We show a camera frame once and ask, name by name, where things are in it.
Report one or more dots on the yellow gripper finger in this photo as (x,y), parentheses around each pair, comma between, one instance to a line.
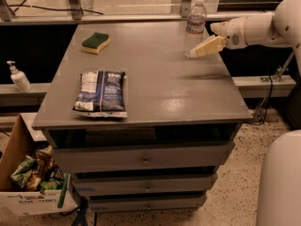
(211,45)
(219,28)

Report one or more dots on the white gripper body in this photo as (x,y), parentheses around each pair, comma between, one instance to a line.
(234,32)

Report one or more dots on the clear plastic water bottle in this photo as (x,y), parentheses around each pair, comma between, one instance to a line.
(195,25)

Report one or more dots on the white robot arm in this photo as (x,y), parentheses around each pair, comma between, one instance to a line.
(250,45)

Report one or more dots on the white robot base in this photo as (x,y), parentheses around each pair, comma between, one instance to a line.
(279,201)

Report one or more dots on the blue chip bag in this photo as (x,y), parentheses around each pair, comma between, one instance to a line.
(101,95)

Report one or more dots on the white pump dispenser bottle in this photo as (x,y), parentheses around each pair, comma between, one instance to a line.
(19,78)

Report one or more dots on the grey drawer cabinet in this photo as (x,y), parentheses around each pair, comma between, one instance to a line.
(169,99)

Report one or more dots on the green yellow sponge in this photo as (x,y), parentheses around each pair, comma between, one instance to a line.
(95,43)

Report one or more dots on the bottom grey drawer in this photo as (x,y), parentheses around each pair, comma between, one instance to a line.
(148,203)

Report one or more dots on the grey drawer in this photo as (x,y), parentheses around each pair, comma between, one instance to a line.
(143,157)
(148,203)
(144,184)

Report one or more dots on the top grey drawer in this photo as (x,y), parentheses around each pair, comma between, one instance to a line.
(143,157)

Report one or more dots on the middle grey drawer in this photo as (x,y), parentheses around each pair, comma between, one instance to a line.
(144,184)

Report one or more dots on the green stick in box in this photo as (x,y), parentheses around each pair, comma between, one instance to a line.
(63,191)

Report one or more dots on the snack bags in box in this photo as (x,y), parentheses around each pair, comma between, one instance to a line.
(38,172)

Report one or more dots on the cardboard box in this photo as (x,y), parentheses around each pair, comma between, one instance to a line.
(23,203)

